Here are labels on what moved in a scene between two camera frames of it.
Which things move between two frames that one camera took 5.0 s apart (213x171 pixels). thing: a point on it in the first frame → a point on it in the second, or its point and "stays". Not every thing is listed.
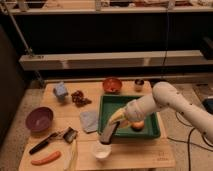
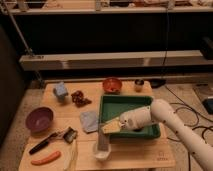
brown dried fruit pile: [79, 99] stays
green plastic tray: [110, 104] stays
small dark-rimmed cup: [139, 85] stays
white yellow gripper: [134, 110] → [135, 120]
